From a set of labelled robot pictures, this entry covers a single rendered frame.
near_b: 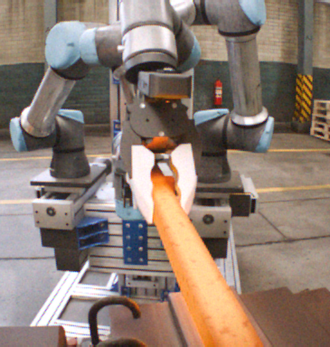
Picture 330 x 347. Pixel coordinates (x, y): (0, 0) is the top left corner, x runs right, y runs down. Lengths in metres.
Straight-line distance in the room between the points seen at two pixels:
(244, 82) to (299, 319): 0.83
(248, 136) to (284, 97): 7.12
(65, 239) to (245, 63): 0.80
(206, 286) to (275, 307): 0.06
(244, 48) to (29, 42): 6.68
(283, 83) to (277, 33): 1.09
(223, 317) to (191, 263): 0.07
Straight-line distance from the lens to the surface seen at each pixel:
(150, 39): 0.49
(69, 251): 1.28
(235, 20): 0.95
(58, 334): 0.29
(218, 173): 1.19
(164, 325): 0.27
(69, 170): 1.27
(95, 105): 7.34
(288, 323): 0.29
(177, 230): 0.36
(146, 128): 0.44
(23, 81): 7.49
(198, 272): 0.30
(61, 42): 0.90
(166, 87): 0.37
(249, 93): 1.06
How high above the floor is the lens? 1.17
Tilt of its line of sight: 17 degrees down
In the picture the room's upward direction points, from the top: straight up
